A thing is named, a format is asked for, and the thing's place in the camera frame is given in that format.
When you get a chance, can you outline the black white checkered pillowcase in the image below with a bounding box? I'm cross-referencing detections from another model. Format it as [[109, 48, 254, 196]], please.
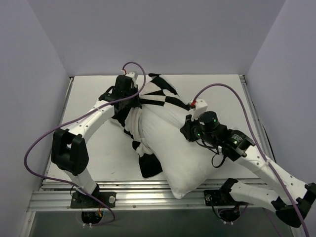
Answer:
[[111, 73, 191, 178]]

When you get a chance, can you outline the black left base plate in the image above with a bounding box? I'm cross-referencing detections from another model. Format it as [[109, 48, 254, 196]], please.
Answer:
[[71, 191, 117, 208]]

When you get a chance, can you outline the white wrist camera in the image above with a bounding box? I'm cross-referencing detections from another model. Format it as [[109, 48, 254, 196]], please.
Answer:
[[122, 70, 138, 80], [190, 99, 207, 121]]

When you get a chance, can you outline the aluminium rail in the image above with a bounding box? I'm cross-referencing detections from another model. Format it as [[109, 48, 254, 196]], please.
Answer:
[[28, 181, 272, 210], [44, 77, 74, 176], [239, 75, 276, 161]]

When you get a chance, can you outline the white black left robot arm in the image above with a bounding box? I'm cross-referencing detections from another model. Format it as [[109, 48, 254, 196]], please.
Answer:
[[51, 72, 139, 207]]

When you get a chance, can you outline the aluminium left side rail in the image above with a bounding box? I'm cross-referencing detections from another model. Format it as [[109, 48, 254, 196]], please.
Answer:
[[44, 77, 74, 176]]

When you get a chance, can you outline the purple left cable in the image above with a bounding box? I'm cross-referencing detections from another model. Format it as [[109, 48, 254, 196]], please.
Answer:
[[24, 61, 146, 227]]

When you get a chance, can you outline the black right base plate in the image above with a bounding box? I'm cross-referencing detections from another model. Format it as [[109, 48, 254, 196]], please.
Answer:
[[203, 189, 223, 206]]

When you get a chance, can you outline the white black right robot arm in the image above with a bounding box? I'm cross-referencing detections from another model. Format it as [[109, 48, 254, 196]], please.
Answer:
[[180, 111, 316, 228]]

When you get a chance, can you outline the purple cable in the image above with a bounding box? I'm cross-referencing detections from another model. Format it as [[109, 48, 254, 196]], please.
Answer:
[[190, 83, 311, 237], [24, 61, 146, 227]]

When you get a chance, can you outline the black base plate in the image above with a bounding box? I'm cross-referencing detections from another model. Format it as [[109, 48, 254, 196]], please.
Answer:
[[203, 189, 223, 206], [71, 191, 117, 208]]

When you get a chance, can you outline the aluminium right side rail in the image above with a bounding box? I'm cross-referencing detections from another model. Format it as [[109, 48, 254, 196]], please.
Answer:
[[239, 75, 276, 161]]

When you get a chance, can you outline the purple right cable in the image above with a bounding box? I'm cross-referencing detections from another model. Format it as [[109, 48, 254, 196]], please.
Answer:
[[190, 83, 311, 237]]

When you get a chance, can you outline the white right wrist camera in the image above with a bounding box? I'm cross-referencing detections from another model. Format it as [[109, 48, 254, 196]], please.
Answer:
[[190, 99, 207, 121]]

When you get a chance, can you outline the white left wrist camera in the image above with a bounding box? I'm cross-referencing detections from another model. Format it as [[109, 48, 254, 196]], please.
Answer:
[[122, 70, 138, 80]]

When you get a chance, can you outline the thin black wire loop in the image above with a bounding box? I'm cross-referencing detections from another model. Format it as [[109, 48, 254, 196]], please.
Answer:
[[211, 145, 228, 168]]

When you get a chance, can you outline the white pillow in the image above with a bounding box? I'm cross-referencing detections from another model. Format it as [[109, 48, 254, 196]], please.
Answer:
[[139, 105, 219, 198]]

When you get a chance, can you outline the aluminium front rail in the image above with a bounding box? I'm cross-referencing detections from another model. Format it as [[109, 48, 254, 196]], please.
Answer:
[[28, 181, 272, 210]]

